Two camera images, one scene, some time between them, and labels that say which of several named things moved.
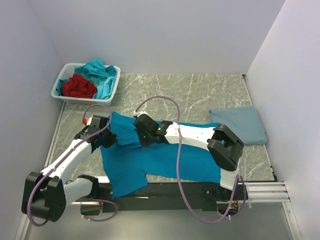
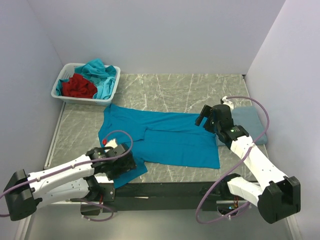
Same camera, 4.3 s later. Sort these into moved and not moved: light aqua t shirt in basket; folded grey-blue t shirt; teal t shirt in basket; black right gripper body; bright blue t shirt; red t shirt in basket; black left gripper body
Moved: black right gripper body; bright blue t shirt; black left gripper body
Not moved: folded grey-blue t shirt; light aqua t shirt in basket; teal t shirt in basket; red t shirt in basket
